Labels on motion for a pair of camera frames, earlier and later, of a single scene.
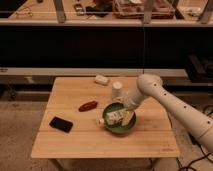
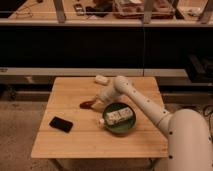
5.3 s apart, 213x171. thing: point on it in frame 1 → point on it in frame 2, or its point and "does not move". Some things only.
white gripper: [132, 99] → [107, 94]
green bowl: [118, 119] does not move
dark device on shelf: [79, 9] does not move
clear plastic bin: [134, 9] does not move
